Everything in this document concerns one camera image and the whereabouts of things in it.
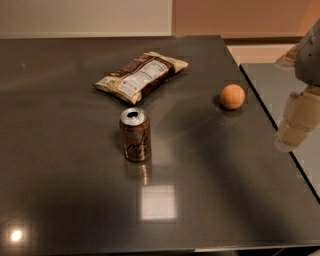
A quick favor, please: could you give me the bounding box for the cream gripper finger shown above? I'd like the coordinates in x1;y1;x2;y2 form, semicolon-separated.
275;45;298;68
274;85;320;152

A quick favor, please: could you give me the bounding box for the orange soda can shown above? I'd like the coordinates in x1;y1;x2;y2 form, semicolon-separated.
119;107;151;162

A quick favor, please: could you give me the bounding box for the grey side table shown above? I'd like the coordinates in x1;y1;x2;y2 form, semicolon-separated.
240;63;320;200

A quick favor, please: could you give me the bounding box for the orange ball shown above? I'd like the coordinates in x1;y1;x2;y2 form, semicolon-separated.
220;84;245;110

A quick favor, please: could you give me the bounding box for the brown white snack bag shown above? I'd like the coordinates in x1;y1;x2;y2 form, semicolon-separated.
94;52;188;105

